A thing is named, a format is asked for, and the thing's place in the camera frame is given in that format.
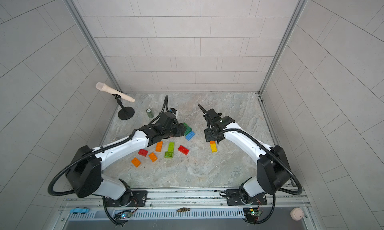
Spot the dark green lego brick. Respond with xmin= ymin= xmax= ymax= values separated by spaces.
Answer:
xmin=185 ymin=126 xmax=192 ymax=136

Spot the yellow lego brick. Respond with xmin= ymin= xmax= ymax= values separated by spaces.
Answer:
xmin=210 ymin=142 xmax=218 ymax=152

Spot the red lego brick long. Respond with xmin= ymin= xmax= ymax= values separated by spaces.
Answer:
xmin=178 ymin=145 xmax=190 ymax=155

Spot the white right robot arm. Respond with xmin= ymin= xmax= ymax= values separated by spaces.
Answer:
xmin=198 ymin=104 xmax=302 ymax=202

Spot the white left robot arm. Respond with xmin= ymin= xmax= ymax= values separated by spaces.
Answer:
xmin=66 ymin=112 xmax=187 ymax=200

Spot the lime lego brick long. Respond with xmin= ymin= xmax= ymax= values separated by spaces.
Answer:
xmin=168 ymin=142 xmax=175 ymax=152

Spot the light blue lego brick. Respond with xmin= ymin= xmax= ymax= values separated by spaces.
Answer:
xmin=185 ymin=131 xmax=196 ymax=141

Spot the lime lego brick upside down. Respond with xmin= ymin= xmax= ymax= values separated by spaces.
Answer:
xmin=165 ymin=151 xmax=174 ymax=158

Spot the orange lego brick middle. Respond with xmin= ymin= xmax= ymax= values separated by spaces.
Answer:
xmin=149 ymin=152 xmax=158 ymax=162

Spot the red lego brick left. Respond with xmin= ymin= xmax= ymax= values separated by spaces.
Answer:
xmin=138 ymin=149 xmax=148 ymax=157

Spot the orange lego brick far left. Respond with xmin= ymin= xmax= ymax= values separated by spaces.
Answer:
xmin=131 ymin=157 xmax=141 ymax=168

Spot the green battery cell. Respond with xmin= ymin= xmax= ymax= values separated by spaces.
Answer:
xmin=146 ymin=108 xmax=154 ymax=119

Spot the black microphone stand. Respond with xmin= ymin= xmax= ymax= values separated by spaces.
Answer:
xmin=113 ymin=94 xmax=135 ymax=120

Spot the beige microphone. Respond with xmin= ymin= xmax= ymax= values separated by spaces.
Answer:
xmin=96 ymin=82 xmax=136 ymax=102

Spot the brass fitting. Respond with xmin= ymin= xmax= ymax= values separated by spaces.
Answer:
xmin=176 ymin=208 xmax=191 ymax=213

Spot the right circuit board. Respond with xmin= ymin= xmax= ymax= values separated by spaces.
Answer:
xmin=243 ymin=208 xmax=262 ymax=222

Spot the circuit board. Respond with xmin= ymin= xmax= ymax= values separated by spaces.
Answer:
xmin=114 ymin=211 xmax=133 ymax=221
xmin=243 ymin=208 xmax=262 ymax=222

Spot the left circuit board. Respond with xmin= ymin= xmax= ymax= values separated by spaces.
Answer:
xmin=114 ymin=211 xmax=133 ymax=221

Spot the pink round knob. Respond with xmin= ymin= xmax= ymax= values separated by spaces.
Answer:
xmin=290 ymin=208 xmax=305 ymax=221

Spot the metal corner profile right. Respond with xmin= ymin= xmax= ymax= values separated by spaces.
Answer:
xmin=259 ymin=0 xmax=308 ymax=96

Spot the metal corner profile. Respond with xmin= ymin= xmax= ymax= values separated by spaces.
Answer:
xmin=259 ymin=0 xmax=308 ymax=96
xmin=63 ymin=0 xmax=121 ymax=90

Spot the metal corner profile left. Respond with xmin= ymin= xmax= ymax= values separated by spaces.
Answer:
xmin=63 ymin=0 xmax=121 ymax=90

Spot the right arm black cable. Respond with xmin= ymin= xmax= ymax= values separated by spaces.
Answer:
xmin=215 ymin=128 xmax=303 ymax=196

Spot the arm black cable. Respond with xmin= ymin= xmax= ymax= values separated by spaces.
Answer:
xmin=215 ymin=128 xmax=303 ymax=196
xmin=47 ymin=95 xmax=169 ymax=197

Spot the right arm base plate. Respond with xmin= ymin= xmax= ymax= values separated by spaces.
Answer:
xmin=220 ymin=189 xmax=268 ymax=206

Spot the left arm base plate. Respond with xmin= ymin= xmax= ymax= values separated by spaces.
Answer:
xmin=105 ymin=191 xmax=148 ymax=208

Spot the aluminium rail frame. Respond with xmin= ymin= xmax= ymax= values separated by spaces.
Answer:
xmin=53 ymin=188 xmax=319 ymax=230

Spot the blue clip on rail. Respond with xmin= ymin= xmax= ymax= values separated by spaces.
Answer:
xmin=70 ymin=208 xmax=90 ymax=215

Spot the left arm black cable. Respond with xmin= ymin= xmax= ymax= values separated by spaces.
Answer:
xmin=47 ymin=95 xmax=169 ymax=197

